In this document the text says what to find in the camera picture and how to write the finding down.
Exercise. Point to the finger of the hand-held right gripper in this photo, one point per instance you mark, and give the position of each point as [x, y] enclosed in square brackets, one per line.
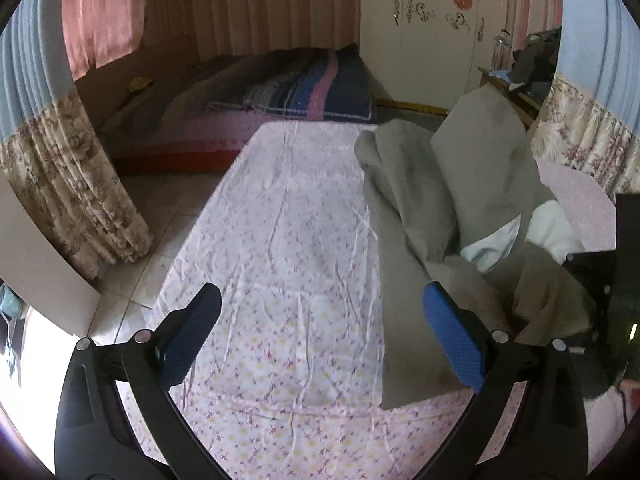
[592, 262]

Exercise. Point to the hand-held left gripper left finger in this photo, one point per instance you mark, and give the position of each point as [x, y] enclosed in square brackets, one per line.
[190, 335]

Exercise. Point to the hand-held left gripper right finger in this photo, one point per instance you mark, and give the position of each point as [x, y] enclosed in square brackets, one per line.
[455, 340]

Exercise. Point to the grey white large garment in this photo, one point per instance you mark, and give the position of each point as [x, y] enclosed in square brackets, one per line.
[425, 210]

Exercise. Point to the pile of dark clothes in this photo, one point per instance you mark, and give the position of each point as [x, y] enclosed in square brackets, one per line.
[537, 57]

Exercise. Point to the pink floral bed sheet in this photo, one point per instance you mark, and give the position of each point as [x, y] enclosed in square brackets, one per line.
[290, 260]

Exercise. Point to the blue floral curtain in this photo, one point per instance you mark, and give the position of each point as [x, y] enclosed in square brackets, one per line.
[55, 160]
[585, 130]

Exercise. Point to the white board panel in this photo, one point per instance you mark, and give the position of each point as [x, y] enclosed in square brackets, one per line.
[45, 270]

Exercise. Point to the teal object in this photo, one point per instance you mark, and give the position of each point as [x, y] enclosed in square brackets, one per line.
[7, 302]

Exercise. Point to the wooden shelf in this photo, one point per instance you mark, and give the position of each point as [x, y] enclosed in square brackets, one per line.
[505, 85]

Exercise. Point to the yellow floor strip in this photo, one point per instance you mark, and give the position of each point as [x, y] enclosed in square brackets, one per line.
[410, 106]

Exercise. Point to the yellow object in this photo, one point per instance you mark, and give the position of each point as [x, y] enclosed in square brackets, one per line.
[140, 84]

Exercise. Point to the white wardrobe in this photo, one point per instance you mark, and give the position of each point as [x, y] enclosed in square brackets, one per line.
[430, 45]

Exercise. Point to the striped blue pink blanket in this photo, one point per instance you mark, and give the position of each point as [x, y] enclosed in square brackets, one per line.
[310, 87]

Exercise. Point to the pink window curtain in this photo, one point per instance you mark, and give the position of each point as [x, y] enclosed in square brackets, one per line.
[100, 10]

